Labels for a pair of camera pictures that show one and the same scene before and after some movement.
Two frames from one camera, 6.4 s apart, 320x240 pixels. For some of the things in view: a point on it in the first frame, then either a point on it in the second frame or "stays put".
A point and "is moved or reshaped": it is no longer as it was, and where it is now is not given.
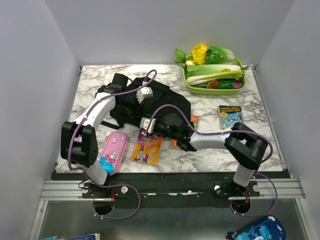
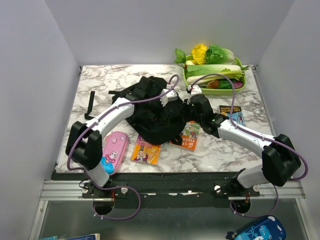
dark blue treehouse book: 229,115 stays put
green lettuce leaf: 215,55 stays put
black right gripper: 160,118 -> 187,105
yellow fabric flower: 198,52 stays put
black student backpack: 164,101 is moved or reshaped
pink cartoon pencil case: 114,147 stays put
